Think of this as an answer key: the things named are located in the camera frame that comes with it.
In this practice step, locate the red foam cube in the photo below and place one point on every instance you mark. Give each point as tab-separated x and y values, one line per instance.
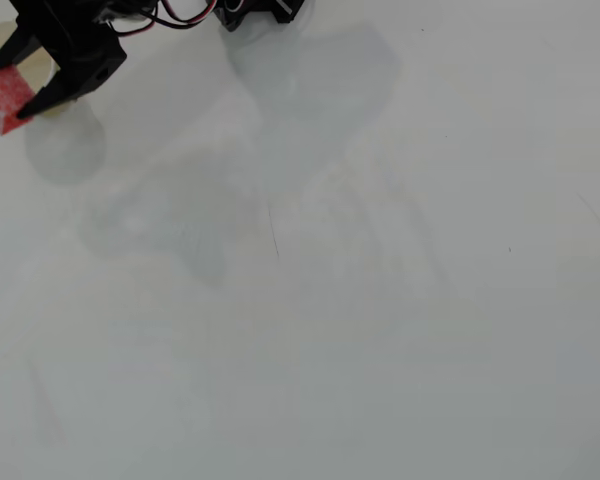
0	97

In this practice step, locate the white paper cup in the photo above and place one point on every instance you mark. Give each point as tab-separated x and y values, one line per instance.
70	145

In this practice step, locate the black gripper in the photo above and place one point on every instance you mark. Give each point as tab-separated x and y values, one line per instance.
82	65

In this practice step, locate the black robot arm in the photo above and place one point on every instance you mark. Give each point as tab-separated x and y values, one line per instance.
250	12

